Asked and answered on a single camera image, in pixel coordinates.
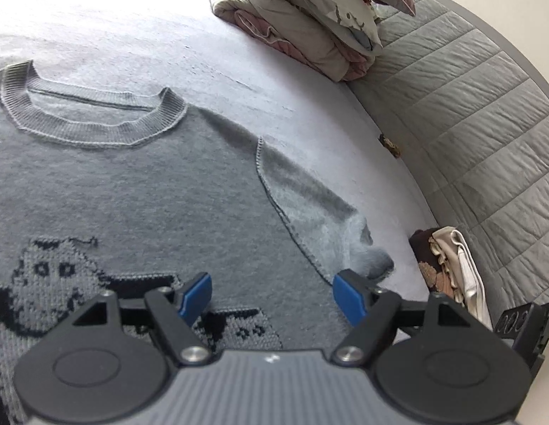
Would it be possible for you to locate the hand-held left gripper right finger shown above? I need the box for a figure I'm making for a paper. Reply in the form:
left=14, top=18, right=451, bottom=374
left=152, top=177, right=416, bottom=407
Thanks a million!
left=331, top=269, right=479, bottom=366

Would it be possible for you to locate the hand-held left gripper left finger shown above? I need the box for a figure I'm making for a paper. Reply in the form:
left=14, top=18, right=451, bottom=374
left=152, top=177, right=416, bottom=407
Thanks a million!
left=68, top=272, right=212, bottom=366

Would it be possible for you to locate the grey knit sweater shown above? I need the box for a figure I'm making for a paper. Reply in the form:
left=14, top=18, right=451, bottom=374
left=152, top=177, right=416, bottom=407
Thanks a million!
left=0, top=59, right=397, bottom=425

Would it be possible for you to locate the stack of folded clothes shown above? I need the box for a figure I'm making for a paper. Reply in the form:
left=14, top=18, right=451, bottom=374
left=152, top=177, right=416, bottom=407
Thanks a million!
left=409, top=226, right=488, bottom=324

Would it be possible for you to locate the small brown hair clip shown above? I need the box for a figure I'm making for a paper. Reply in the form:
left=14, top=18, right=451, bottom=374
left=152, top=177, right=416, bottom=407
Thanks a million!
left=378, top=134, right=401, bottom=158

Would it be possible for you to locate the grey quilted headboard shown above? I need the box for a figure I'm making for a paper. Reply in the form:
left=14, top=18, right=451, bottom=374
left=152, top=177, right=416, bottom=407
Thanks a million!
left=350, top=0, right=549, bottom=319

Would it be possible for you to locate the folded grey pink duvet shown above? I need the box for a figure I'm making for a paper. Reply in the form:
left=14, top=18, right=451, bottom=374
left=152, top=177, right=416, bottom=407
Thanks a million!
left=207, top=0, right=373, bottom=83

